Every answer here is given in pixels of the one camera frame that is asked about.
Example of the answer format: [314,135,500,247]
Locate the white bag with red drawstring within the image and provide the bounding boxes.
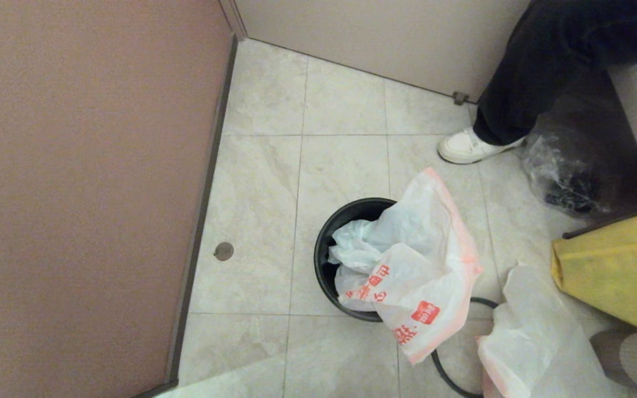
[328,167,484,365]

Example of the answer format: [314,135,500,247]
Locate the black retaining ring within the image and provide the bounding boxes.
[431,297,500,398]

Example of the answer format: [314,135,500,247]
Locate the translucent red-print trash bag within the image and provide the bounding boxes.
[476,264,622,398]

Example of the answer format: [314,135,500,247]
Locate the black round trash bin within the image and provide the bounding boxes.
[314,197,402,322]

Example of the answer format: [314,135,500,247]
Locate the clear plastic bag dark contents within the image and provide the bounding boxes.
[522,133,612,216]

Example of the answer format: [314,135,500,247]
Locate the yellow bag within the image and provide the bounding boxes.
[551,210,637,334]

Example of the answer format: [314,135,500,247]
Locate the white sneaker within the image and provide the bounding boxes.
[438,127,525,165]

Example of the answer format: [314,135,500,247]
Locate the person's leg in black trousers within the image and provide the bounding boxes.
[472,0,637,146]

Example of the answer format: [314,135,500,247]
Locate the grey door frame post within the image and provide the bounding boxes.
[219,0,248,39]

